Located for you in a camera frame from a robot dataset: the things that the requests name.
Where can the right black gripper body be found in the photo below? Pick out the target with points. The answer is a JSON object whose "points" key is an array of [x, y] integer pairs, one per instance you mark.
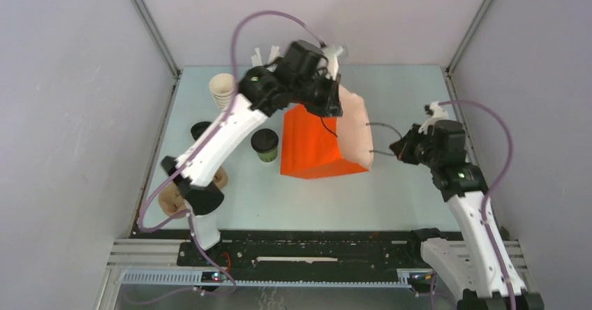
{"points": [[421, 150]]}

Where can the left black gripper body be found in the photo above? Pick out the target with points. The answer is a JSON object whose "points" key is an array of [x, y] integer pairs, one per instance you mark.
{"points": [[318, 94]]}

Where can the orange paper bag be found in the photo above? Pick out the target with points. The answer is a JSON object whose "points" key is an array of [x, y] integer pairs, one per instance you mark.
{"points": [[317, 147]]}

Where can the green paper coffee cup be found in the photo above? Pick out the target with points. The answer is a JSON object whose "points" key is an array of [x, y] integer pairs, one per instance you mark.
{"points": [[267, 156]]}

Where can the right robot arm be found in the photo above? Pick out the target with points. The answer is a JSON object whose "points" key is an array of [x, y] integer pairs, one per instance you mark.
{"points": [[488, 279]]}

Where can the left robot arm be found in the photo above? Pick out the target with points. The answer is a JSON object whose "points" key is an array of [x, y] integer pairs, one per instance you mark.
{"points": [[306, 74]]}

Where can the stack of paper cups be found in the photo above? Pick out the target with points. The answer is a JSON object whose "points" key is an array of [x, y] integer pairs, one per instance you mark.
{"points": [[222, 87]]}

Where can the black plastic lid stack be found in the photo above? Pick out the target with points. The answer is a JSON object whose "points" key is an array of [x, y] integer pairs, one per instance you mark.
{"points": [[199, 128]]}

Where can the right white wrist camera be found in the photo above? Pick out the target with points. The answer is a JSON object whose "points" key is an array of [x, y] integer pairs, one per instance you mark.
{"points": [[435, 112]]}

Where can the black metal base rail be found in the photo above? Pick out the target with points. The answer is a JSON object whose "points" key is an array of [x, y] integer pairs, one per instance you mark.
{"points": [[363, 259]]}

